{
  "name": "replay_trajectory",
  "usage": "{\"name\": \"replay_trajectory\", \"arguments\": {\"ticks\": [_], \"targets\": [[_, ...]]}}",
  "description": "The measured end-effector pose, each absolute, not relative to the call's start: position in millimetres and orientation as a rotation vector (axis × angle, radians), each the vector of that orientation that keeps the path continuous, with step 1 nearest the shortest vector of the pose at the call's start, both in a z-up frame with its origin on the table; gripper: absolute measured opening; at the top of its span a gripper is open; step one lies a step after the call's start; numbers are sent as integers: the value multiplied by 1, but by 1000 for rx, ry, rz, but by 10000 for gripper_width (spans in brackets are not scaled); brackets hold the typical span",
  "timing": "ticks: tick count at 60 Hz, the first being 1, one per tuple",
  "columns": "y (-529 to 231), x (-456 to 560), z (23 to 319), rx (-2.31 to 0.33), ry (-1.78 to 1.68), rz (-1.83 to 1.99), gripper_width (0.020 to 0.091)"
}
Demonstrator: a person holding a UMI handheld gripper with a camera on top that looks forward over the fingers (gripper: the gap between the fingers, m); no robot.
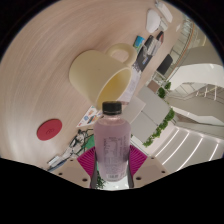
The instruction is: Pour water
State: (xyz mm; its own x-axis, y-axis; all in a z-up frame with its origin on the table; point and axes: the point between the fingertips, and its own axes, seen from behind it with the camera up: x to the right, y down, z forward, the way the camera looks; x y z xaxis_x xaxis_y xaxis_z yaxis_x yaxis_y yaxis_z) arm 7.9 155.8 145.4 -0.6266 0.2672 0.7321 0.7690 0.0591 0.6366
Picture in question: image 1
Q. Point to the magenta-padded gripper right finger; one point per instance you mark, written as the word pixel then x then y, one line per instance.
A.
pixel 137 160

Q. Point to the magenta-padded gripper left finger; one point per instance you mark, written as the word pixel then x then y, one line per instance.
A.
pixel 87 161

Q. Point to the purple drink bottle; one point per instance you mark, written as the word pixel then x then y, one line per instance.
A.
pixel 112 146

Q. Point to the long white sachet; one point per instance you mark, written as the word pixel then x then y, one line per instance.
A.
pixel 55 162

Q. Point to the colourful sticker sheet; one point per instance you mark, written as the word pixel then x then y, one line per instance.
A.
pixel 89 116

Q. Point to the flat round red coaster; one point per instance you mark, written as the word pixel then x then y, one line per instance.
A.
pixel 49 130

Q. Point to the white cabinet topped with plants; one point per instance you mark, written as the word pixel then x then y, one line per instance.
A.
pixel 150 110

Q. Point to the planter box with green plants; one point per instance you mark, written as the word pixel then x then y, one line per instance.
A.
pixel 163 90

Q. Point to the pale yellow mug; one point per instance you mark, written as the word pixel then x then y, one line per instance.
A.
pixel 90 71

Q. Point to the black office chair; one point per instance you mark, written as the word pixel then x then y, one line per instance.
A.
pixel 165 65

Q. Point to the teal marker pen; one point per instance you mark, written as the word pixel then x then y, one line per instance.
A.
pixel 139 41

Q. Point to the red and black phone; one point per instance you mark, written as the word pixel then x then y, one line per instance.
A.
pixel 160 36

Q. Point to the white computer mouse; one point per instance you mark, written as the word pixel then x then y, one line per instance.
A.
pixel 153 20

